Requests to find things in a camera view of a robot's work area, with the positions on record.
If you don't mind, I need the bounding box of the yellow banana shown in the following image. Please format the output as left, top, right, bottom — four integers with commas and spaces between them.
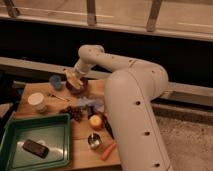
64, 69, 83, 89

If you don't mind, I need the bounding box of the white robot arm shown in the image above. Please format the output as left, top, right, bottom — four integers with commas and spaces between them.
74, 45, 174, 171

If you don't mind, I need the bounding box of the purple bowl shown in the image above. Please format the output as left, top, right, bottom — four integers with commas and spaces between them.
65, 77, 88, 95

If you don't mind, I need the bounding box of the small blue cup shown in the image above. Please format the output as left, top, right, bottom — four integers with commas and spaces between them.
49, 75, 62, 91

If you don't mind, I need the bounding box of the blue crumpled cloth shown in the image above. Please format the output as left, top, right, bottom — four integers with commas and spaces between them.
77, 96, 105, 112

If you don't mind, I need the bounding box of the metal fork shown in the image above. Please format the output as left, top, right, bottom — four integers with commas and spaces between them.
47, 93, 69, 102

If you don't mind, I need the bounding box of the dark grape bunch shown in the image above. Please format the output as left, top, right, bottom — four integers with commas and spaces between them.
60, 106, 82, 122

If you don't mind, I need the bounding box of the yellow red apple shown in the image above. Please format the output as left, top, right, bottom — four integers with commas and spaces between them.
89, 115, 103, 131

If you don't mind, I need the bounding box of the green plastic tray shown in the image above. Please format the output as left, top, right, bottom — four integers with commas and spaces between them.
0, 114, 70, 171

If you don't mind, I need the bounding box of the small metal cup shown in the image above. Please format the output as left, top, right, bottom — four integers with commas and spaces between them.
88, 133, 102, 150

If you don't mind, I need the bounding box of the wooden cutting board table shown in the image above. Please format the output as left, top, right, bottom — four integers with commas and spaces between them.
14, 83, 120, 171

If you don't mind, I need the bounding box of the orange carrot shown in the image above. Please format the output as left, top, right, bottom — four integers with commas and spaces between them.
100, 142, 116, 161

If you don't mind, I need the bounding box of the dark brown sponge block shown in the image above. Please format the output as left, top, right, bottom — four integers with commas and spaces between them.
22, 139, 49, 158

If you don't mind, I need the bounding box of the black handled knife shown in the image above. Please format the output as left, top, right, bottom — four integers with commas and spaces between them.
101, 115, 114, 139

